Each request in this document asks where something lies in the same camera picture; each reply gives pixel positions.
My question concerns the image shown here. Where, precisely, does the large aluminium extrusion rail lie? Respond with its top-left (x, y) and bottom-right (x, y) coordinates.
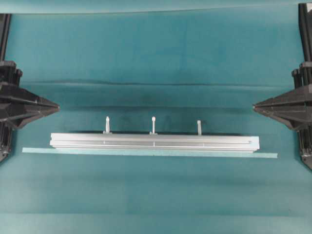
top-left (50, 133), bottom-right (260, 153)

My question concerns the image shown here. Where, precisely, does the left white cable tie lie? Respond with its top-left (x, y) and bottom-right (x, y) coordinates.
top-left (103, 116), bottom-right (112, 134)

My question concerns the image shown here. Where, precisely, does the thin teal strip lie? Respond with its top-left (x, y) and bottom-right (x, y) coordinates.
top-left (22, 147), bottom-right (277, 159)

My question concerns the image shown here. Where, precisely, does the white cable tie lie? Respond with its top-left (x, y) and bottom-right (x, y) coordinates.
top-left (103, 116), bottom-right (112, 134)
top-left (197, 120), bottom-right (202, 136)
top-left (149, 117), bottom-right (157, 135)

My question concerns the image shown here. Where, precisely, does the right white cable tie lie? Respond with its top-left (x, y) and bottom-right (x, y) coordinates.
top-left (197, 120), bottom-right (202, 136)

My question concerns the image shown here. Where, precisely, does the middle white cable tie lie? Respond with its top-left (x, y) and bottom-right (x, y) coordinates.
top-left (149, 117), bottom-right (157, 135)

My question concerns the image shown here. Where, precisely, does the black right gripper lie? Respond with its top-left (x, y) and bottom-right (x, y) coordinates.
top-left (253, 84), bottom-right (312, 131)

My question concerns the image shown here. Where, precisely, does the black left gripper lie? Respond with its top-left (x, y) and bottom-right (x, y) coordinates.
top-left (0, 82), bottom-right (59, 129)

